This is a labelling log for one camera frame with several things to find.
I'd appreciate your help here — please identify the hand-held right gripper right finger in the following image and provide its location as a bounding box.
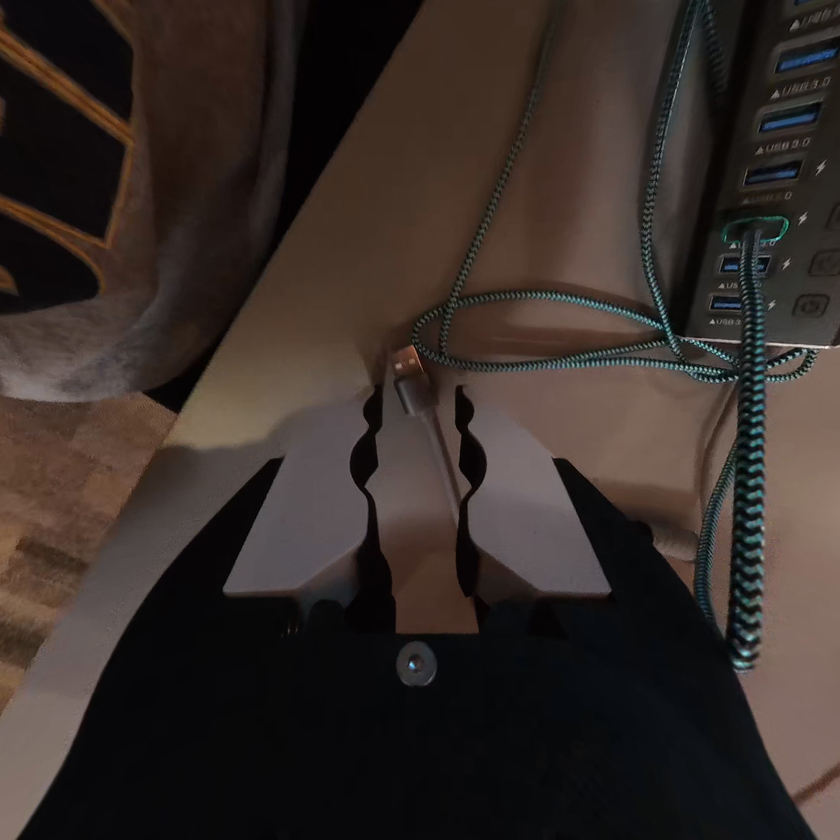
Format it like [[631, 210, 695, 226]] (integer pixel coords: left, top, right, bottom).
[[454, 384, 614, 605]]

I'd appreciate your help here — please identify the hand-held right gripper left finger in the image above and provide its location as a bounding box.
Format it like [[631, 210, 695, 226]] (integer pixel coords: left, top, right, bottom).
[[222, 384, 398, 614]]

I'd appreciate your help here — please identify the green braided usb cable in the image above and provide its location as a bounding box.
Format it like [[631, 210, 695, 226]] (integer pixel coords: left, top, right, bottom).
[[408, 0, 821, 673]]

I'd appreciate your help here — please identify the black multiport usb hub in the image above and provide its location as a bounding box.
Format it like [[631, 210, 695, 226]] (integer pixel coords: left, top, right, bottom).
[[682, 0, 840, 349]]

